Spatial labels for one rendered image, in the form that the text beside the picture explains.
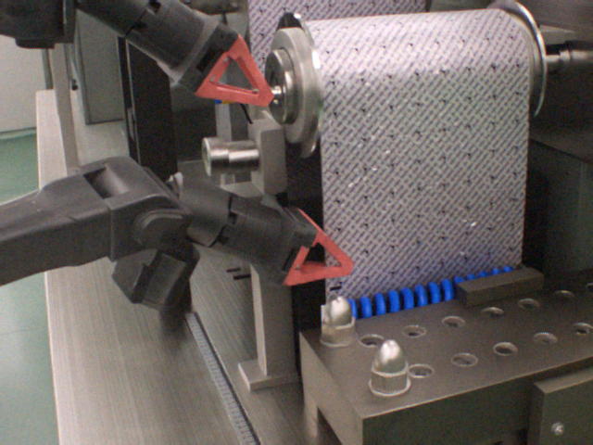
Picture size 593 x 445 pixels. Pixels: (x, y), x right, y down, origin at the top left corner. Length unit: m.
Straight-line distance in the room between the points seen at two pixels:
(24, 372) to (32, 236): 2.27
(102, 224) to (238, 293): 0.54
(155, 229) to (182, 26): 0.18
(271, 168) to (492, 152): 0.23
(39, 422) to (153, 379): 1.65
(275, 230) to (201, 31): 0.20
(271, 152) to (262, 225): 0.11
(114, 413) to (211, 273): 0.38
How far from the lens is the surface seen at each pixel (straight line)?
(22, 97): 6.35
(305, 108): 0.75
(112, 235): 0.66
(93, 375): 1.00
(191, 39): 0.71
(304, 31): 0.75
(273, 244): 0.74
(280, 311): 0.90
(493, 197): 0.86
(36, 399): 2.72
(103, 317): 1.14
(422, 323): 0.79
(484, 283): 0.83
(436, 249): 0.85
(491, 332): 0.77
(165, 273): 0.74
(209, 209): 0.72
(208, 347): 1.02
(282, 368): 0.93
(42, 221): 0.63
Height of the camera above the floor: 1.40
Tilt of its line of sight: 21 degrees down
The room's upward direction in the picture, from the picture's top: 3 degrees counter-clockwise
